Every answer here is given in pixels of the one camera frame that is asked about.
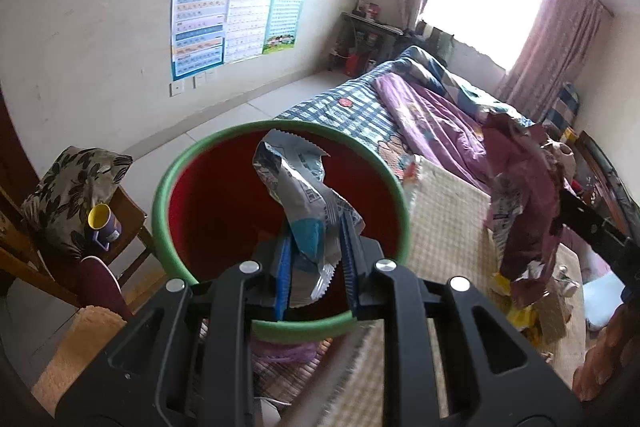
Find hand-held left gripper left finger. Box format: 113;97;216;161
55;232;296;427

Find silver blue snack wrapper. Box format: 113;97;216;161
252;129;366;308

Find white wall poster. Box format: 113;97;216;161
223;0;276;64

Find beige striped bed mat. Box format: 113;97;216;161
250;154;586;427

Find brown plush toy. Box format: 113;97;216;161
572;302;640;403

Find blue patchwork quilt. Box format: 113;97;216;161
395;46;536;128

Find blue wall poster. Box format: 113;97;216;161
171;0;232;82

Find blue plaid bed sheet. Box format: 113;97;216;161
275;77;416;182

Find beige fuzzy cloth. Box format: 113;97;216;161
30;307;126;413

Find blue striped bag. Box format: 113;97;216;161
542;84;581;130

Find red container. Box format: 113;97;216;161
344;52;368;76

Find wooden chair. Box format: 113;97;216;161
0;182;153;308

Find floral cushion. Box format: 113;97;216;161
20;146;133;260

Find red bin with green rim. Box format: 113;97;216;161
152;120;413;342

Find purple mug yellow inside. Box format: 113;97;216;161
87;203;122;250

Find yellow wrapper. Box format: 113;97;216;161
492;272;541;343

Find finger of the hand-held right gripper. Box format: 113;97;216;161
557;184;608;233

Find purple snack wrapper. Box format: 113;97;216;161
484;114;563;309

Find purple quilt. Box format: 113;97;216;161
372;72;501;192

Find green wall poster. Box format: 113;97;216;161
262;0;306;56

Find dark corner desk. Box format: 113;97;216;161
335;11;406;78

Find light blue pillow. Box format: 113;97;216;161
582;272;626;333

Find wooden headboard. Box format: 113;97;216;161
565;132;640;238

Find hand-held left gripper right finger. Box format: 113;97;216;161
340;212;585;427

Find beige plush toy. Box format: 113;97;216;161
542;142;576;178

